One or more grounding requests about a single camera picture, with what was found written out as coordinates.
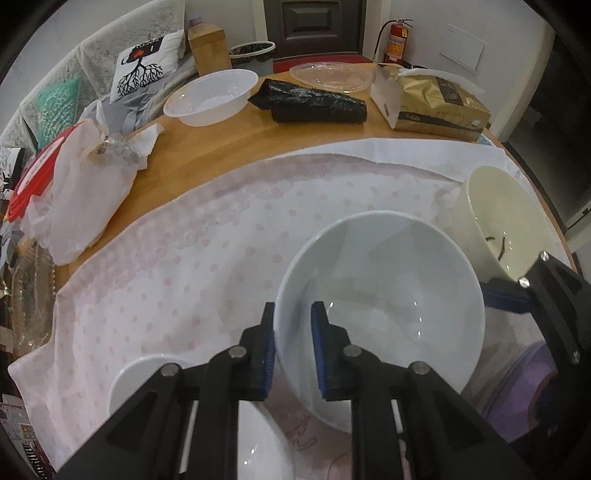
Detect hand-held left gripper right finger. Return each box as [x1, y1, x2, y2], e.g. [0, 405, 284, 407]
[310, 302, 542, 480]

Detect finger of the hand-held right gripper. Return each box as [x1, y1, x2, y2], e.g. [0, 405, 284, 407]
[481, 250, 591, 443]

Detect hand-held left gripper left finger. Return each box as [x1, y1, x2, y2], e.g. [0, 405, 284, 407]
[54, 302, 277, 480]

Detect white ceramic bowl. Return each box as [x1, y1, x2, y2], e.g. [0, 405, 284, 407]
[109, 354, 295, 480]

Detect pale blue ceramic bowl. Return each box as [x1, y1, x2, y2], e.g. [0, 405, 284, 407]
[274, 210, 485, 433]

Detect cream ceramic bowl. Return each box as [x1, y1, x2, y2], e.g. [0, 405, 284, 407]
[456, 165, 568, 280]

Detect purple plastic plate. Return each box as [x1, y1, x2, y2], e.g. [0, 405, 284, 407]
[475, 340, 561, 445]

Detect white dotted tablecloth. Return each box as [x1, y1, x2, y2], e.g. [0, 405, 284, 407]
[8, 137, 573, 480]

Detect gold tissue pack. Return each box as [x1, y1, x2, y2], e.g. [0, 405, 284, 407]
[370, 64, 491, 142]

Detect black wrapped roll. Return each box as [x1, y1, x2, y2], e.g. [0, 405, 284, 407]
[248, 79, 367, 124]

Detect white plastic bag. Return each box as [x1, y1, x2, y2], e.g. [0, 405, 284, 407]
[21, 100, 165, 266]

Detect white plastic bowl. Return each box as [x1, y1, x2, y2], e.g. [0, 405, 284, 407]
[163, 69, 260, 127]

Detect clear plastic plate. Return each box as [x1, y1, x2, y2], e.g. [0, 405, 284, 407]
[289, 62, 373, 93]

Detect red fire extinguisher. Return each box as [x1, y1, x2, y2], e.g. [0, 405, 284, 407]
[372, 19, 414, 64]

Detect grey cloth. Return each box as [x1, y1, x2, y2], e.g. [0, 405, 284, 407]
[81, 59, 197, 136]

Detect red door mat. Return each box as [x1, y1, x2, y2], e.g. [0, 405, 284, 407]
[272, 52, 378, 75]

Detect grey wastebasket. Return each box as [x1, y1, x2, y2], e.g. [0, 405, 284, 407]
[229, 41, 276, 76]

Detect wooden box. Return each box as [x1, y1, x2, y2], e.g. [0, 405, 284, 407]
[188, 24, 232, 76]

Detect white tree print pillow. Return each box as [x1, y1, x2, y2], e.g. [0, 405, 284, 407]
[110, 30, 185, 102]

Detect dark wooden door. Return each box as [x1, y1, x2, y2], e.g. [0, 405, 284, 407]
[262, 0, 367, 60]

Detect teal patterned pillow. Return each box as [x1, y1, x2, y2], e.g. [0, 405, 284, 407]
[37, 78, 84, 150]

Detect sofa with lace cover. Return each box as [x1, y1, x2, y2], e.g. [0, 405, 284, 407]
[0, 0, 191, 153]

